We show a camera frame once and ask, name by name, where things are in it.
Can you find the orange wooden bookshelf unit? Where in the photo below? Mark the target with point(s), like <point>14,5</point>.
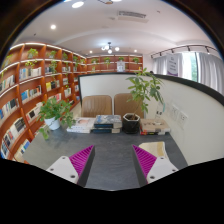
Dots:
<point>30,86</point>

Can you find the white thick book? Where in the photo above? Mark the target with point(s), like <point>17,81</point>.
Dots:
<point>78,130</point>
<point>84,122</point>

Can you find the dark blue thick book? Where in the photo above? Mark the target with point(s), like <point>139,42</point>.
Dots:
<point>106,130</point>
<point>107,121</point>

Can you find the white curtain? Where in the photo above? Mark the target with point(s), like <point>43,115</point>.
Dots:
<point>210,71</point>
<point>160,65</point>

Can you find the small tree in black pot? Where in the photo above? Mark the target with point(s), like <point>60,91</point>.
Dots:
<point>130,125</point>

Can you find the bright window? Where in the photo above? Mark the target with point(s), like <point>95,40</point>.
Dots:
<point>190,66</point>

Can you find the leafy plant in white pot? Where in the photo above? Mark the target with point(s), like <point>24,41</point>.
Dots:
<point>52,123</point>

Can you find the white leaflet card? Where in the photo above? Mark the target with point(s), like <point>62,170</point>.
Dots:
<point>160,110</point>

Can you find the recessed ceiling lights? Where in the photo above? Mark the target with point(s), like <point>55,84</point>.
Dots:
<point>77,4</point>

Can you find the ceiling chandelier lamp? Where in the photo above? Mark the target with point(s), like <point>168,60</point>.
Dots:
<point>109,49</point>

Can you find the ceiling air vent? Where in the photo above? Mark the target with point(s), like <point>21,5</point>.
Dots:
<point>132,15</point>

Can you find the white standing sign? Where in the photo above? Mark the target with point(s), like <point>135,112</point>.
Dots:
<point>174,65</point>

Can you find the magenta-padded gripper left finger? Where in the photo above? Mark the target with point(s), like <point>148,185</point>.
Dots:
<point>62,168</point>

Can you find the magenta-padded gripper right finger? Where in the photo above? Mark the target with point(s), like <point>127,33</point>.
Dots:
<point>160,168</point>

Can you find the white wall socket panel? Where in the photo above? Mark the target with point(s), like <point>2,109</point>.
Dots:
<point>183,120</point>
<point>175,112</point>

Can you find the tan upholstered chair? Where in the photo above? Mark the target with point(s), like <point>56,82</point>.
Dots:
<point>96,106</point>
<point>123,106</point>

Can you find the beige flat book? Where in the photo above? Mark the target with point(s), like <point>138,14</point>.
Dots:
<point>155,125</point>

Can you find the black track light rail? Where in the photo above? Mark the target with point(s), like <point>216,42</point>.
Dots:
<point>186,47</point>

